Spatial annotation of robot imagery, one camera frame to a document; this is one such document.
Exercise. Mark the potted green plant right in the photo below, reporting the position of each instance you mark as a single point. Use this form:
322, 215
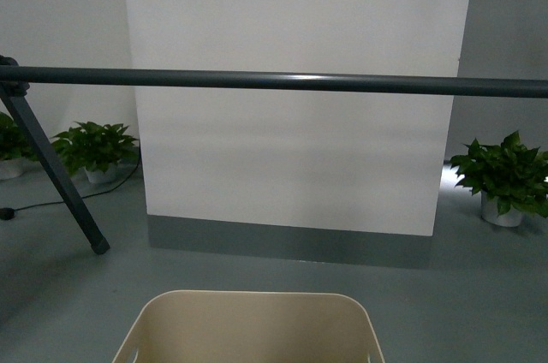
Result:
510, 178

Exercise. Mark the potted green plant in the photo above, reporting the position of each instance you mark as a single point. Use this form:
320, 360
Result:
510, 178
15, 149
98, 149

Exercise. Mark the beige plastic laundry hamper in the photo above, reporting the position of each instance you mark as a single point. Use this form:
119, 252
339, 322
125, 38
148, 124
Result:
247, 326

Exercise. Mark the potted green plant far left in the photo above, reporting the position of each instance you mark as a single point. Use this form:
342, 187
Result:
15, 149

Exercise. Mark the dark grey clothes hanger rail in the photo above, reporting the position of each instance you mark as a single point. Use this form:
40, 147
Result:
16, 80

